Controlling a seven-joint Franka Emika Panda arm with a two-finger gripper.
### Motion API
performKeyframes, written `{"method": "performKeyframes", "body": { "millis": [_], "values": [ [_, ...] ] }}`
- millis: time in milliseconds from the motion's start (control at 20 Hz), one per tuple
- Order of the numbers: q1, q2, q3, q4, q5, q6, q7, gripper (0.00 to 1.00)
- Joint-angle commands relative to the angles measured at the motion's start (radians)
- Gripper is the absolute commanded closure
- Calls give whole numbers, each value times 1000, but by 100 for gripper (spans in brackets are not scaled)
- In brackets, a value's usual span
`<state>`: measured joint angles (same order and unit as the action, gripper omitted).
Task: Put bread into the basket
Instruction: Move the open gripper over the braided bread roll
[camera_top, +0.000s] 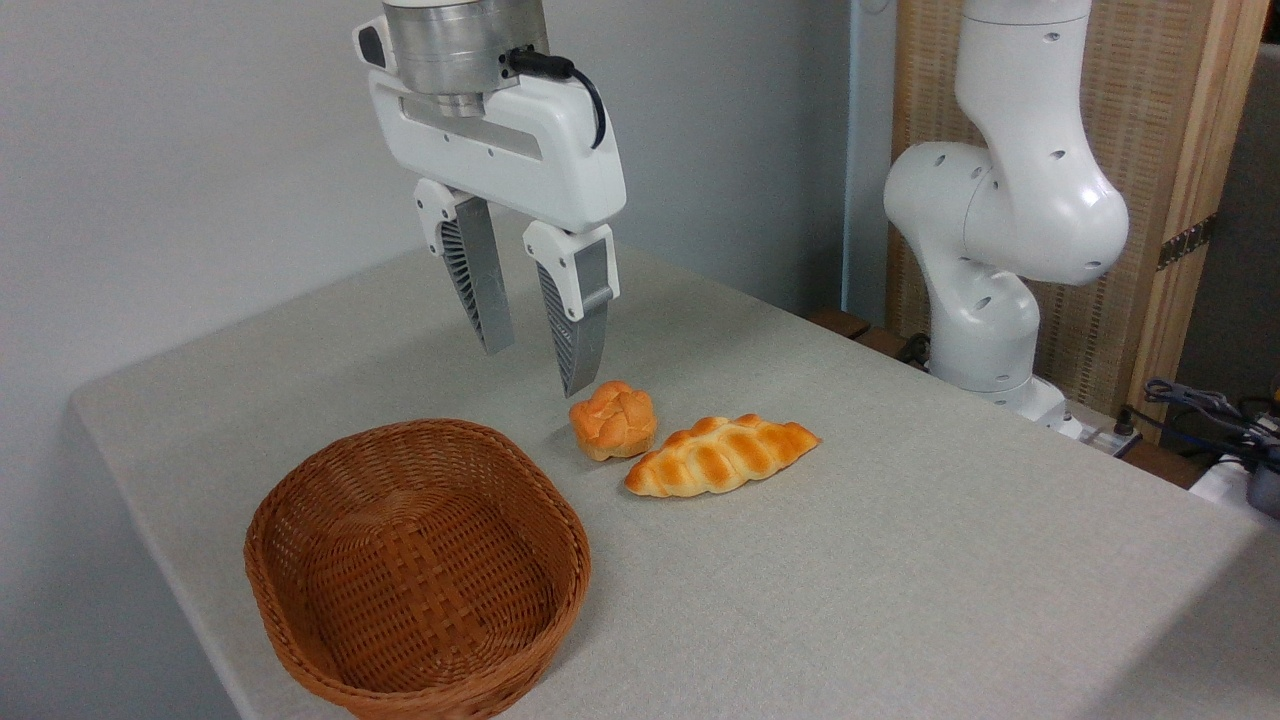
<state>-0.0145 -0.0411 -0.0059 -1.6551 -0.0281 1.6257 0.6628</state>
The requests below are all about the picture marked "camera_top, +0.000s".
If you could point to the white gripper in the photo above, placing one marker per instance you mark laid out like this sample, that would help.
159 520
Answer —
540 170

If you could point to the long braided bread loaf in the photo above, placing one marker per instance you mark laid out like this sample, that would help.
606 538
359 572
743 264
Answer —
715 455

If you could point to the round knotted bread roll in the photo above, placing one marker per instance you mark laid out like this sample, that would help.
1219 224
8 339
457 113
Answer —
613 420

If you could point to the brown wicker basket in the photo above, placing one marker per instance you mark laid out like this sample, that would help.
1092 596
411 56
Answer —
420 600

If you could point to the dark grey round device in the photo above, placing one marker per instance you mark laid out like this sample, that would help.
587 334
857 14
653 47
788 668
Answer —
1266 490

